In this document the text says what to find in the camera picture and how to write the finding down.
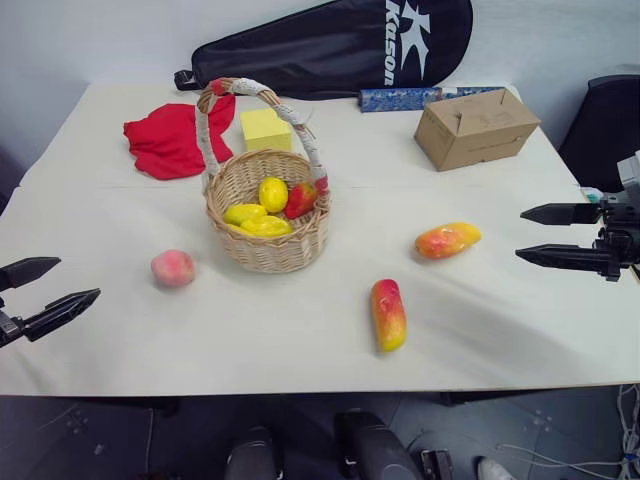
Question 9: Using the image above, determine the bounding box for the black chair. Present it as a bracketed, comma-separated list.
[556, 74, 640, 194]

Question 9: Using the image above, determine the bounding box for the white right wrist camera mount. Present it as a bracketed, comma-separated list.
[616, 148, 640, 196]

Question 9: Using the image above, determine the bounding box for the white shoe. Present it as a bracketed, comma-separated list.
[476, 456, 517, 480]

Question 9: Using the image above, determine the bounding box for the white cable bundle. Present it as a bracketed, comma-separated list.
[492, 383, 640, 480]

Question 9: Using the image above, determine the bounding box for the red yellow mango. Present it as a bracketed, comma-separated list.
[370, 278, 408, 353]

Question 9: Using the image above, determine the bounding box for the yellow star fruit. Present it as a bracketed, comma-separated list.
[222, 203, 269, 227]
[239, 214, 294, 238]

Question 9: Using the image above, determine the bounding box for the brown cardboard box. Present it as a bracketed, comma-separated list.
[413, 88, 543, 173]

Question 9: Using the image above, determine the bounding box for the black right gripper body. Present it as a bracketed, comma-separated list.
[593, 192, 640, 283]

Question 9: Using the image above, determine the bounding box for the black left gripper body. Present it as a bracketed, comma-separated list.
[0, 296, 27, 349]

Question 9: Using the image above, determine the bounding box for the blue patterned roll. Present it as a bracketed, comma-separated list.
[357, 85, 507, 115]

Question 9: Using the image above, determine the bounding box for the yellow lemon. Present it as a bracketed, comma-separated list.
[257, 176, 290, 214]

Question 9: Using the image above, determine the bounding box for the black table frame bar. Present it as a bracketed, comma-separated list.
[438, 383, 624, 407]

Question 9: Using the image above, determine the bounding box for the black racket bag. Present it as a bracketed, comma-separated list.
[173, 0, 475, 101]

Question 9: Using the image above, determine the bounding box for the red cloth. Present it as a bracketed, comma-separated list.
[122, 93, 237, 182]

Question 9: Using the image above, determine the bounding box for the orange yellow mango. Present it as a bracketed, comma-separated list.
[414, 221, 483, 261]

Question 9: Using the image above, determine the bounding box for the dark rounded shape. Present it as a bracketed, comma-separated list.
[226, 424, 287, 480]
[333, 409, 426, 480]

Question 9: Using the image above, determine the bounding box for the red strawberry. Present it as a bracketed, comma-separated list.
[283, 181, 320, 221]

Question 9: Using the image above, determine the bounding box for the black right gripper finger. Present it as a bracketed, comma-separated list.
[514, 243, 614, 275]
[519, 202, 602, 228]

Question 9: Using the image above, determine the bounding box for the yellow sponge block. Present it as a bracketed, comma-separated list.
[239, 109, 294, 153]

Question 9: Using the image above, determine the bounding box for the wicker basket with wrapped handle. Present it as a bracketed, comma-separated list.
[195, 76, 333, 274]

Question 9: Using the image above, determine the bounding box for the pink peach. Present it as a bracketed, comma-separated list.
[150, 249, 197, 290]

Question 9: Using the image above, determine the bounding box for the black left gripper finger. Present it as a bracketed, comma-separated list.
[21, 287, 102, 343]
[0, 256, 63, 293]

